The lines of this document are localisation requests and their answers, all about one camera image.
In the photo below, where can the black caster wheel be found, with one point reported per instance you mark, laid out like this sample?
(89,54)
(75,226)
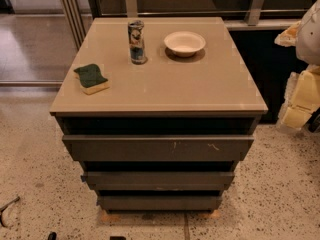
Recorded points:
(314,125)

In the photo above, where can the green yellow sponge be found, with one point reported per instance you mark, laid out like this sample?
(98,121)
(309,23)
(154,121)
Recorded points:
(91,79)

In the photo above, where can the grey drawer cabinet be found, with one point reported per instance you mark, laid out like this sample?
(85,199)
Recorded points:
(208,94)

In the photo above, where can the black object at bottom edge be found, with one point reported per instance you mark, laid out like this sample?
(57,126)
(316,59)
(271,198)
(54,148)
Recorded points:
(117,238)

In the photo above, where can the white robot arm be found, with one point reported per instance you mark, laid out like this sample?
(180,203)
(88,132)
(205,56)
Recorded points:
(304,35)

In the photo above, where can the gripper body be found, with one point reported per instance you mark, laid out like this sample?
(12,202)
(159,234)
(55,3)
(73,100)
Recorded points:
(309,39)

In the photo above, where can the white bowl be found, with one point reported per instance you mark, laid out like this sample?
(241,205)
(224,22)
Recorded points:
(184,43)

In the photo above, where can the grey drawer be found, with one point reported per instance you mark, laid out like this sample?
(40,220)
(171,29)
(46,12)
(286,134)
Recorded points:
(159,203)
(157,148)
(158,181)

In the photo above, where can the small black floor object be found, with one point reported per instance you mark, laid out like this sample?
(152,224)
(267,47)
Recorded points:
(52,236)

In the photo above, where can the tall printed drink can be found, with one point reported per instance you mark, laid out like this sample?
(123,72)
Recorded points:
(136,42)

